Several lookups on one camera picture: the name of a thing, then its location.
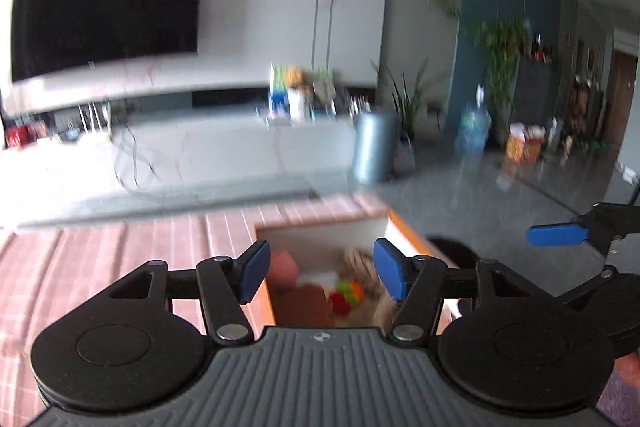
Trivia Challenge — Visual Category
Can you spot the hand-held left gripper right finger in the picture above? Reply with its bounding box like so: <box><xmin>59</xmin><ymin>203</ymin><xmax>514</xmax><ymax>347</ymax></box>
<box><xmin>372</xmin><ymin>237</ymin><xmax>551</xmax><ymax>348</ymax></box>

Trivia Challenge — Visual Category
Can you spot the brown fabric item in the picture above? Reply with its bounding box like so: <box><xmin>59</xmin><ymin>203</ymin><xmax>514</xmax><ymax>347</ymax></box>
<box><xmin>282</xmin><ymin>284</ymin><xmax>335</xmax><ymax>327</ymax></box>

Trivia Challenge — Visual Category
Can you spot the beige knotted rope cushion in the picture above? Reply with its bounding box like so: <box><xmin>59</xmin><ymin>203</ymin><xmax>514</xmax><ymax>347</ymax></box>
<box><xmin>342</xmin><ymin>247</ymin><xmax>396</xmax><ymax>328</ymax></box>

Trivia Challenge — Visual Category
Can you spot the white router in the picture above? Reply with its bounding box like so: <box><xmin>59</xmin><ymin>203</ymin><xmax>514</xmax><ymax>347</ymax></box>
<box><xmin>75</xmin><ymin>102</ymin><xmax>113</xmax><ymax>142</ymax></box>

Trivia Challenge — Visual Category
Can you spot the black cable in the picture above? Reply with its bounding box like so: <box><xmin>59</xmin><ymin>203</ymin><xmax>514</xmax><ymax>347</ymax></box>
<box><xmin>114</xmin><ymin>127</ymin><xmax>161</xmax><ymax>195</ymax></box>

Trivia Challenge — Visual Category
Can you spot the blue water bottle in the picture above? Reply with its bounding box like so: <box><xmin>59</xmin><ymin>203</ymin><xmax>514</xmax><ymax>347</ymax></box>
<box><xmin>457</xmin><ymin>84</ymin><xmax>493</xmax><ymax>152</ymax></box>

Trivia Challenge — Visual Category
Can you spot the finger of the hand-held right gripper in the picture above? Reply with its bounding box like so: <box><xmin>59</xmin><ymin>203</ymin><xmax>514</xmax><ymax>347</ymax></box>
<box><xmin>526</xmin><ymin>202</ymin><xmax>640</xmax><ymax>258</ymax></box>
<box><xmin>562</xmin><ymin>264</ymin><xmax>640</xmax><ymax>308</ymax></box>

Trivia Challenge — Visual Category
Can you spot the grey trash can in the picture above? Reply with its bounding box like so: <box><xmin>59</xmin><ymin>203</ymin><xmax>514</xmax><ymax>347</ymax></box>
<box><xmin>351</xmin><ymin>109</ymin><xmax>401</xmax><ymax>185</ymax></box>

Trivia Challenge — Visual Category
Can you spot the wooden door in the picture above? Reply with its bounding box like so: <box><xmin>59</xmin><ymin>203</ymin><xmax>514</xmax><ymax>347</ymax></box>
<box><xmin>602</xmin><ymin>49</ymin><xmax>640</xmax><ymax>148</ymax></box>

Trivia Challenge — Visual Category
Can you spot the red gift box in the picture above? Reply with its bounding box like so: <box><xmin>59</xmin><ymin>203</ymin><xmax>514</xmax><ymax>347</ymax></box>
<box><xmin>4</xmin><ymin>127</ymin><xmax>31</xmax><ymax>150</ymax></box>

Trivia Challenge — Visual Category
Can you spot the long-leaf potted plant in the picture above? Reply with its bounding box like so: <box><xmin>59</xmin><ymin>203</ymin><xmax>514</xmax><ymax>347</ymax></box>
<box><xmin>372</xmin><ymin>59</ymin><xmax>441</xmax><ymax>172</ymax></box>

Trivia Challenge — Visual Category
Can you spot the tall leafy plant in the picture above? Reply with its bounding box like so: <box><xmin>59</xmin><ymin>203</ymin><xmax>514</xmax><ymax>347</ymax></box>
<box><xmin>472</xmin><ymin>19</ymin><xmax>531</xmax><ymax>142</ymax></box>

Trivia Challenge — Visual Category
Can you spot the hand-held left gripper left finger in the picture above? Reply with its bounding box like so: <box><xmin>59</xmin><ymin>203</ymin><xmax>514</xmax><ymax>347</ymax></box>
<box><xmin>109</xmin><ymin>239</ymin><xmax>272</xmax><ymax>348</ymax></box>

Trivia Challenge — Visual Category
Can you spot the white towel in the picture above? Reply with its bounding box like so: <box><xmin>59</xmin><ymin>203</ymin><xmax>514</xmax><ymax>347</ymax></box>
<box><xmin>297</xmin><ymin>269</ymin><xmax>346</xmax><ymax>295</ymax></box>

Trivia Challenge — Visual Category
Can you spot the white marble media console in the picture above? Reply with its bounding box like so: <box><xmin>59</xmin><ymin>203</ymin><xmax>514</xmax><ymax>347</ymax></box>
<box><xmin>0</xmin><ymin>99</ymin><xmax>361</xmax><ymax>223</ymax></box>

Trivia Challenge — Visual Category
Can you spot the black cabinet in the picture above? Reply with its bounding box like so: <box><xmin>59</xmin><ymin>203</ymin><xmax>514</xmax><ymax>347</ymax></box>
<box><xmin>515</xmin><ymin>52</ymin><xmax>566</xmax><ymax>142</ymax></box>

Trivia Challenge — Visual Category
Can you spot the black wall television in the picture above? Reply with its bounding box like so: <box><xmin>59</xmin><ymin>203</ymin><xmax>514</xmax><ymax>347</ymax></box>
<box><xmin>10</xmin><ymin>0</ymin><xmax>207</xmax><ymax>84</ymax></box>

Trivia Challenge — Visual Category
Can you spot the white ribbed pot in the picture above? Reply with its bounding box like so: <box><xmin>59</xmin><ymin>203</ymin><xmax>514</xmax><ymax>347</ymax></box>
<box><xmin>289</xmin><ymin>88</ymin><xmax>313</xmax><ymax>122</ymax></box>

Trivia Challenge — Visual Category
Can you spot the pink checked tablecloth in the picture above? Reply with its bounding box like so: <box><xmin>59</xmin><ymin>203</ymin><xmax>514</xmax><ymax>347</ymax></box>
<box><xmin>0</xmin><ymin>194</ymin><xmax>401</xmax><ymax>427</ymax></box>

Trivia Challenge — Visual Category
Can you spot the pink plush item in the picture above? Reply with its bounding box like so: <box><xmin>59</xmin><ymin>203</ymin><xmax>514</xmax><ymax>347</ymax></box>
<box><xmin>267</xmin><ymin>251</ymin><xmax>300</xmax><ymax>293</ymax></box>

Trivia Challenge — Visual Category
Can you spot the purple knitted clothing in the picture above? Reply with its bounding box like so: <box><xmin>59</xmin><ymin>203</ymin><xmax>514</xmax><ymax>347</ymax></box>
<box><xmin>595</xmin><ymin>372</ymin><xmax>640</xmax><ymax>427</ymax></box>

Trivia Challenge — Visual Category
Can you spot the orange crochet toy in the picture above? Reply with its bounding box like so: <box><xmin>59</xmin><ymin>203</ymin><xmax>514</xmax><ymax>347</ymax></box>
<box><xmin>330</xmin><ymin>279</ymin><xmax>363</xmax><ymax>313</ymax></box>

